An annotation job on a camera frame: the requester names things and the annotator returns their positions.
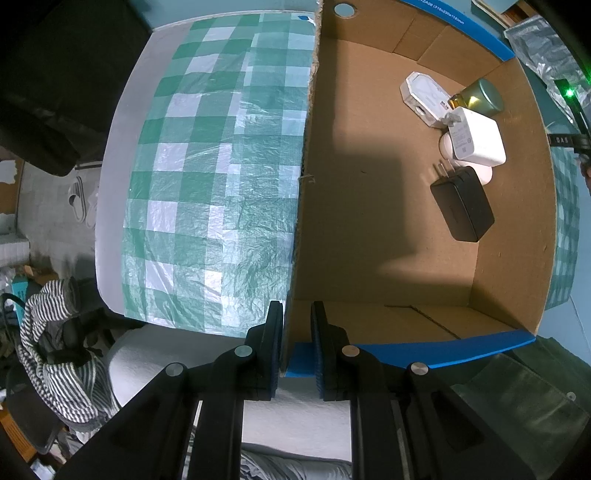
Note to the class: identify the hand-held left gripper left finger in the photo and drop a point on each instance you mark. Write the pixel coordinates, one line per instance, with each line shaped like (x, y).
(276, 341)

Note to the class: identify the wooden frame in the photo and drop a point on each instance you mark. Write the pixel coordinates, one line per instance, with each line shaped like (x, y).
(489, 5)

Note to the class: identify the green checked tablecloth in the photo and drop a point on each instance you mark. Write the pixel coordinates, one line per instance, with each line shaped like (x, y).
(207, 184)

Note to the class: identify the black power adapter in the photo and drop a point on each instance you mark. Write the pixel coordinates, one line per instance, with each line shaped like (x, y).
(461, 207)

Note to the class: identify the teal cardboard box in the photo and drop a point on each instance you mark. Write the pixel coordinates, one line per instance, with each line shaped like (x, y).
(19, 290)

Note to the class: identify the white power adapter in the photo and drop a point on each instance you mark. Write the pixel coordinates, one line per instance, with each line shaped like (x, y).
(478, 138)

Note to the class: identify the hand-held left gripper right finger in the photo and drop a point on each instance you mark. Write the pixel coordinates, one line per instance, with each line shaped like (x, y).
(318, 341)

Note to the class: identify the striped cloth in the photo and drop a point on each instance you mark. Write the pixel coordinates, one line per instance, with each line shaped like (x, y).
(83, 383)

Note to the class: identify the white octagonal box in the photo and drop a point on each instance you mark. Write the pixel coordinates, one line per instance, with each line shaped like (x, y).
(422, 94)

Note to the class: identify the black cloth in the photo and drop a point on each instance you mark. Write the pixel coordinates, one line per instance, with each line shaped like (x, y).
(60, 92)

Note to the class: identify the blue-rimmed cardboard box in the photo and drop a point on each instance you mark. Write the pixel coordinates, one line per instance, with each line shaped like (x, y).
(369, 207)

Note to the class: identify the white oval case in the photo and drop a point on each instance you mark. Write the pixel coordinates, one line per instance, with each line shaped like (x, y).
(445, 145)

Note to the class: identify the silver foil sheet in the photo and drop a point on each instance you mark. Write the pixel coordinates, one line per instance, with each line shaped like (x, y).
(535, 46)

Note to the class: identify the small round lidded jar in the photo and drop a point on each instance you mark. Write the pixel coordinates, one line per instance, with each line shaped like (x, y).
(482, 97)

